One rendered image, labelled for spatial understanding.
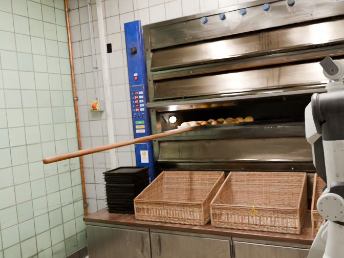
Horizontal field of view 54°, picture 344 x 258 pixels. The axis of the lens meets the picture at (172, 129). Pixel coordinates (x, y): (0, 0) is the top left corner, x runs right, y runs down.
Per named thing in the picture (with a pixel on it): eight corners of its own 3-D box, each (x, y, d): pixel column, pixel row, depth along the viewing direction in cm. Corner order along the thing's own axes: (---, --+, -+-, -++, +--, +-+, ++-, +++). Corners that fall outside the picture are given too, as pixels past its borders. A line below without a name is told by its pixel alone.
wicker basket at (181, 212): (165, 201, 294) (163, 170, 292) (228, 206, 267) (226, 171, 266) (133, 219, 251) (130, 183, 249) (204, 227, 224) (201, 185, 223)
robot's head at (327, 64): (349, 71, 117) (334, 55, 119) (347, 70, 110) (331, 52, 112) (333, 84, 120) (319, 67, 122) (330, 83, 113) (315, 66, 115)
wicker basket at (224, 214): (232, 206, 266) (229, 171, 264) (309, 210, 239) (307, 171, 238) (210, 227, 223) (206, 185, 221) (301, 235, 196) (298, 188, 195)
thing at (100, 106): (95, 111, 323) (94, 100, 322) (104, 110, 318) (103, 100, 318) (90, 111, 316) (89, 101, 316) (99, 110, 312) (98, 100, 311)
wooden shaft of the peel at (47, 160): (46, 164, 149) (45, 157, 149) (41, 164, 151) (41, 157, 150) (202, 128, 299) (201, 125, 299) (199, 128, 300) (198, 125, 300)
